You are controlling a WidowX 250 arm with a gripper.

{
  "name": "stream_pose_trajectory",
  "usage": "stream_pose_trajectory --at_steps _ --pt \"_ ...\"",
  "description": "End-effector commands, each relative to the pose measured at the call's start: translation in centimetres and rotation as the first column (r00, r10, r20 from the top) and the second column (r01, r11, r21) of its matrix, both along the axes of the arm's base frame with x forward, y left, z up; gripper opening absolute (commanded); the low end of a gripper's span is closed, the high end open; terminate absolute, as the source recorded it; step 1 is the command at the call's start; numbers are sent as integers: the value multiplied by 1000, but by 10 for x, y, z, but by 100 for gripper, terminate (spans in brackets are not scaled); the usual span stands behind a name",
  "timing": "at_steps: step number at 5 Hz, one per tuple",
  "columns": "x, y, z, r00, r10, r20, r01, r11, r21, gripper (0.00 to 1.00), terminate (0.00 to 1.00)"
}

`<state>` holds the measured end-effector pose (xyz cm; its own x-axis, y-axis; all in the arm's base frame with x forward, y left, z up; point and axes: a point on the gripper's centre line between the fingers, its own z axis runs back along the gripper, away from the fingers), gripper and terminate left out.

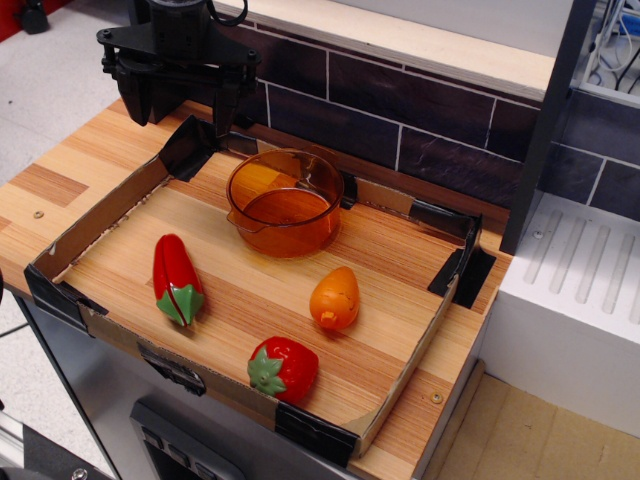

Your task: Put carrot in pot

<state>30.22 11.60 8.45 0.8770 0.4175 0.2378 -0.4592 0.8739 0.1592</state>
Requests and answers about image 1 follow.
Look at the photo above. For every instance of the transparent orange plastic pot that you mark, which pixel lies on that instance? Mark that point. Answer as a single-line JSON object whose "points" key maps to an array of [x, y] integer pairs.
{"points": [[285, 203]]}

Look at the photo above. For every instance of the red toy strawberry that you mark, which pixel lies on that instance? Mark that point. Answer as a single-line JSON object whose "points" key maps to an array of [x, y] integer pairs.
{"points": [[282, 368]]}

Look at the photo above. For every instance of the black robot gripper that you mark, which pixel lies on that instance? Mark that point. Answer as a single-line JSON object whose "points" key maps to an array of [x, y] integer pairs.
{"points": [[183, 44]]}

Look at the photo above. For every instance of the cardboard fence with black tape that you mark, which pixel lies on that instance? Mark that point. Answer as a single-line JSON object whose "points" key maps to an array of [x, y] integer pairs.
{"points": [[385, 384]]}

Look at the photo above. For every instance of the light wooden shelf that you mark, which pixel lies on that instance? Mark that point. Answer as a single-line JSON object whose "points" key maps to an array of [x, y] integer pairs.
{"points": [[469, 60]]}

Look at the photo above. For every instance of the white sink drainboard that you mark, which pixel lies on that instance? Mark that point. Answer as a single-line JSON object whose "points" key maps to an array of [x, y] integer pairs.
{"points": [[565, 323]]}

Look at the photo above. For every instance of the orange toy carrot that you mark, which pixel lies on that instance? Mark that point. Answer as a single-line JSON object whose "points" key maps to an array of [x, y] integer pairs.
{"points": [[334, 304]]}

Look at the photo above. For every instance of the dark grey vertical post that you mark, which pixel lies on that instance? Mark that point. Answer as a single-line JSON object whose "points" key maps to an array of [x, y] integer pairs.
{"points": [[555, 99]]}

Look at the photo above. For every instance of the grey toy oven front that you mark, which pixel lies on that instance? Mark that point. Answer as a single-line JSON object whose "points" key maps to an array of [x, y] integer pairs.
{"points": [[181, 443]]}

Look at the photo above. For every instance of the red toy chili pepper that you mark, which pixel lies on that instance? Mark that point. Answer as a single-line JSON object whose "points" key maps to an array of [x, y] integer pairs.
{"points": [[177, 287]]}

